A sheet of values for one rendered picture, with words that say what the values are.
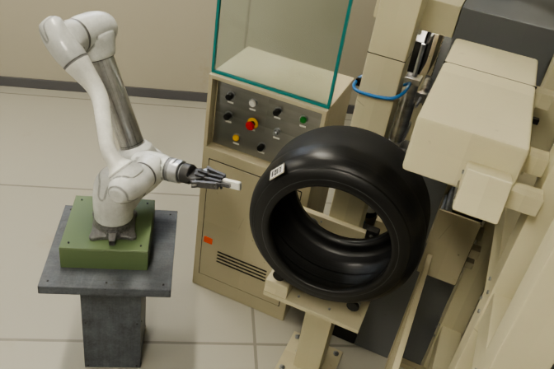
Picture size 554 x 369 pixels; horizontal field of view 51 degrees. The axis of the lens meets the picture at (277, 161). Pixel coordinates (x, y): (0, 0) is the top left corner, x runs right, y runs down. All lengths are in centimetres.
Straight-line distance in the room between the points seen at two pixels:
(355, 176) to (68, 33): 116
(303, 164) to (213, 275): 154
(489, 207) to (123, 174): 125
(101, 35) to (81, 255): 85
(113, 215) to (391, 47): 122
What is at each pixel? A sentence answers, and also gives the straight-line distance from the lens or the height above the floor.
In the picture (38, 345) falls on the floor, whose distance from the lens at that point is 309.
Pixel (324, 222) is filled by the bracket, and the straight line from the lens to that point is 234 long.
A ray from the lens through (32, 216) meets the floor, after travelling 379.
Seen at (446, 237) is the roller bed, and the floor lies 109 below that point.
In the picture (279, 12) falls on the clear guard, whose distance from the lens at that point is 236.
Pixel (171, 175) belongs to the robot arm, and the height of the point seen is 112.
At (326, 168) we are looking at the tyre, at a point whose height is 143.
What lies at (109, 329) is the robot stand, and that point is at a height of 27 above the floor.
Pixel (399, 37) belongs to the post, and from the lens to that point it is 196.
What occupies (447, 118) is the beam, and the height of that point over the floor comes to 178.
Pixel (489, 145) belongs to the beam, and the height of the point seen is 177.
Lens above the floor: 237
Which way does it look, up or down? 33 degrees down
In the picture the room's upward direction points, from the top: 9 degrees clockwise
